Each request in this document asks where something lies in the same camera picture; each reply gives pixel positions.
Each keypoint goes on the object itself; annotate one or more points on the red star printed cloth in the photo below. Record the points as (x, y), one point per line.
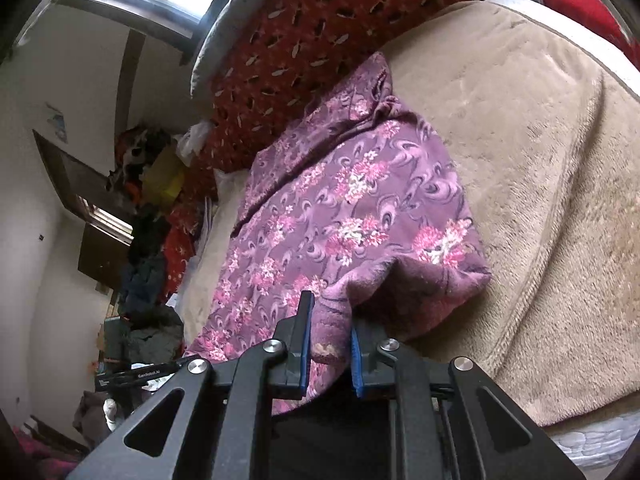
(177, 250)

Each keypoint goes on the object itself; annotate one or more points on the pile of mixed clothes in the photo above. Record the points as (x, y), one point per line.
(137, 155)

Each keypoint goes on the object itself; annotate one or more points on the white quilted mattress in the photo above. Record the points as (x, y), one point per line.
(590, 440)

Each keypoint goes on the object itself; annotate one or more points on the dark green jacket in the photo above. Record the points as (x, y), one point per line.
(150, 335)

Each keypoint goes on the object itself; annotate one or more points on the white plastic bag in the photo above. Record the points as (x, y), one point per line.
(192, 142)

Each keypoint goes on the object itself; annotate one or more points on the dark blue clothing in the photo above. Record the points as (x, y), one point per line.
(145, 275)

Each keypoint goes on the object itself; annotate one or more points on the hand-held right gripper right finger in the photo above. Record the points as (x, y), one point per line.
(356, 365)

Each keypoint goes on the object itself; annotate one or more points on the red patterned quilt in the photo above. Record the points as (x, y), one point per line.
(310, 35)

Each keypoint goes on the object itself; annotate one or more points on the beige fleece blanket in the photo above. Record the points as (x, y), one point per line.
(550, 185)

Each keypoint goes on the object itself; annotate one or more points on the dark wooden door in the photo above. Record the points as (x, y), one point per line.
(85, 185)

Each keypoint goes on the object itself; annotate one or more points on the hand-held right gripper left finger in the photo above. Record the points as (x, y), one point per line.
(304, 350)

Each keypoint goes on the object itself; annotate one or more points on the wall poster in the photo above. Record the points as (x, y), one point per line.
(57, 120)

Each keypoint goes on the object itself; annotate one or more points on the grey pillow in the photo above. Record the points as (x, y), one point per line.
(220, 30)

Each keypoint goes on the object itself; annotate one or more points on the purple floral shirt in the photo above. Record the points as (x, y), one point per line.
(350, 200)

